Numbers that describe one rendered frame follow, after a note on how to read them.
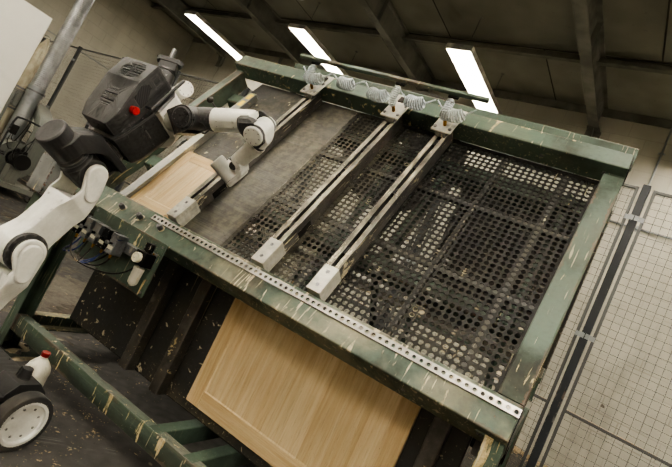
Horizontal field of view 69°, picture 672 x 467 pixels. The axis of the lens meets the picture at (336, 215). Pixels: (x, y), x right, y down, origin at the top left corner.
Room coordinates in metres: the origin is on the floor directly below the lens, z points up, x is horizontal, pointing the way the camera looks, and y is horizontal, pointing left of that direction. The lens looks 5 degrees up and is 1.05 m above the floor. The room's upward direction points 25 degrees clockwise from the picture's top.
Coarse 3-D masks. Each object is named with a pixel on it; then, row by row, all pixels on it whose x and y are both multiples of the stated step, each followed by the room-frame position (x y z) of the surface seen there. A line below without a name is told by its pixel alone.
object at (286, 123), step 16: (304, 96) 2.61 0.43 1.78; (320, 96) 2.64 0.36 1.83; (288, 112) 2.55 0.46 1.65; (304, 112) 2.58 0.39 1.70; (288, 128) 2.53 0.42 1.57; (272, 144) 2.47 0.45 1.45; (256, 160) 2.42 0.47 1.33; (192, 192) 2.24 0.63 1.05; (208, 192) 2.25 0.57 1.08; (176, 208) 2.18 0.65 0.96; (192, 208) 2.20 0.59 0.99
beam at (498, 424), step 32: (192, 256) 2.02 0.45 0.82; (224, 288) 1.98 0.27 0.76; (256, 288) 1.86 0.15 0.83; (288, 320) 1.78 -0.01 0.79; (320, 320) 1.73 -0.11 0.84; (352, 352) 1.63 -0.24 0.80; (384, 352) 1.61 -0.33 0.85; (416, 352) 1.59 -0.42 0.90; (384, 384) 1.65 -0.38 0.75; (416, 384) 1.53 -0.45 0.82; (448, 384) 1.51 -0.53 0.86; (480, 384) 1.50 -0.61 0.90; (448, 416) 1.51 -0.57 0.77; (480, 416) 1.44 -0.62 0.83; (512, 416) 1.42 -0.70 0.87
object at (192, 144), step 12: (252, 96) 2.76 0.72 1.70; (240, 108) 2.71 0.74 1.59; (216, 132) 2.64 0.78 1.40; (192, 144) 2.54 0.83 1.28; (168, 156) 2.50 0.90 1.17; (180, 156) 2.51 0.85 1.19; (156, 168) 2.45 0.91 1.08; (144, 180) 2.40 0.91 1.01; (120, 192) 2.37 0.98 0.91; (132, 192) 2.37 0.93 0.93
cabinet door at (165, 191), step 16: (192, 160) 2.49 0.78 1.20; (208, 160) 2.47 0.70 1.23; (160, 176) 2.44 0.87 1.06; (176, 176) 2.43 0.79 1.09; (192, 176) 2.41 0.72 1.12; (208, 176) 2.39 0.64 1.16; (144, 192) 2.38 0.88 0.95; (160, 192) 2.36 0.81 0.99; (176, 192) 2.35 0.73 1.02; (160, 208) 2.28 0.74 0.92
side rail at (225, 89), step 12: (240, 72) 2.94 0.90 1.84; (216, 84) 2.89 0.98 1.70; (228, 84) 2.89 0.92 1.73; (240, 84) 2.97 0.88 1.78; (204, 96) 2.82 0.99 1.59; (216, 96) 2.85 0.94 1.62; (228, 96) 2.93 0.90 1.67; (132, 168) 2.60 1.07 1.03; (108, 180) 2.52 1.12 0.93; (120, 180) 2.57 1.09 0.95
